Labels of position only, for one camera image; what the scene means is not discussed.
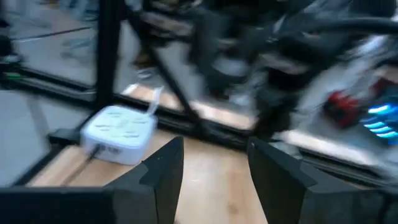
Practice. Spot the black aluminium table frame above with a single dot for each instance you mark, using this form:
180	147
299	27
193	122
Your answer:
107	46

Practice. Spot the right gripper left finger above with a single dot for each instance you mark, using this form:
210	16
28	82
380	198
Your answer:
93	205

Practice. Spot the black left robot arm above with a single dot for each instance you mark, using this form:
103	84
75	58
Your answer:
248	46

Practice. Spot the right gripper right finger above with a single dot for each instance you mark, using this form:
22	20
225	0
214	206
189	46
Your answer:
311	205

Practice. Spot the white square power strip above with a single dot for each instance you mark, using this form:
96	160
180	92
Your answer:
121	133

